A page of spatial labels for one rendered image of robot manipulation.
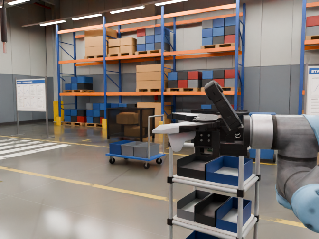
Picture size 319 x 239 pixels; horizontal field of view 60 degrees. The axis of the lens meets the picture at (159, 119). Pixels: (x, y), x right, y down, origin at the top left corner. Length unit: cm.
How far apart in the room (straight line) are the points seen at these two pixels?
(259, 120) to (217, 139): 9
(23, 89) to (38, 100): 83
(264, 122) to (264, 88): 1005
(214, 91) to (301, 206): 27
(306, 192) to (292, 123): 17
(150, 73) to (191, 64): 175
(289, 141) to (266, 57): 1017
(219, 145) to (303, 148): 16
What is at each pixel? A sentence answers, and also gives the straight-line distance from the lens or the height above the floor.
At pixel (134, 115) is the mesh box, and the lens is 807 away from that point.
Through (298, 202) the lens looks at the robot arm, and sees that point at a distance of 50.
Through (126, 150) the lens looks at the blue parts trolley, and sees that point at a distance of 523.
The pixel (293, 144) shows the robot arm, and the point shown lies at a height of 120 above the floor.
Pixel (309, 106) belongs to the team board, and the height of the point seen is 111.
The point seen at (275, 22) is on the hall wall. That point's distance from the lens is 1094.
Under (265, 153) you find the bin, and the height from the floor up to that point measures 17.
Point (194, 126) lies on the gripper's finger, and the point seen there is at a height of 123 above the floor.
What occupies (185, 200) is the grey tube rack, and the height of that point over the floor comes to 55.
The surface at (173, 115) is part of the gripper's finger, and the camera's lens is 70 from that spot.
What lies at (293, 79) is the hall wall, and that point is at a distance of 1059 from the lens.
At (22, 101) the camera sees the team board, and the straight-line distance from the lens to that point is 1025.
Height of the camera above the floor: 129
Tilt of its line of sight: 5 degrees down
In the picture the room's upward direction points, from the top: straight up
